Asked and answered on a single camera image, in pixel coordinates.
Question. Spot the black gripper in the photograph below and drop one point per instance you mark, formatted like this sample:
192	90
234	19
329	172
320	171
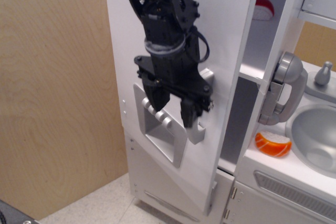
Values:
174	71

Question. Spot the silver fridge door handle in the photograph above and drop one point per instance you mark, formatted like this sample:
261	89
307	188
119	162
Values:
197	133

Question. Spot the white toy fridge door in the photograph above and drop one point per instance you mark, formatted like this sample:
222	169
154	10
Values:
225	25

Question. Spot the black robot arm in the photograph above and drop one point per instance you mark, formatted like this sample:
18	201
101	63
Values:
167	22

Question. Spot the silver ice dispenser panel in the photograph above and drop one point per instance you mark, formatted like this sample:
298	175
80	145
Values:
164	132

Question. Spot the white lower freezer door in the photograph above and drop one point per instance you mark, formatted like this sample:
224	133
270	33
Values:
150	184

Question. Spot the orange salmon sushi toy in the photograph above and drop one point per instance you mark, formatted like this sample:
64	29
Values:
272	144

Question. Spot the grey toy telephone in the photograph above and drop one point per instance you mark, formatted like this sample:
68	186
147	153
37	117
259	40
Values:
285	90

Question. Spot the grey oven vent panel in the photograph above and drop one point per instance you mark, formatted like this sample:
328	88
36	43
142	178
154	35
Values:
295	195

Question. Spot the red tuna sushi toy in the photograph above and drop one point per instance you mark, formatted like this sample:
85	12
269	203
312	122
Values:
264	10

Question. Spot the silver toy sink basin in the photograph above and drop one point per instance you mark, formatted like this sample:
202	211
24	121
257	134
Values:
312	132

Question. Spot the grey toy faucet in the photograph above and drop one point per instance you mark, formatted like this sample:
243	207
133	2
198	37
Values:
320	84

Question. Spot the black device corner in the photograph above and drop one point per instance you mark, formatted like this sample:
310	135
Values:
11	215

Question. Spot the silver freezer door handle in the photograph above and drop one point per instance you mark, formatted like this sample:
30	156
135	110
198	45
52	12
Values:
214	186

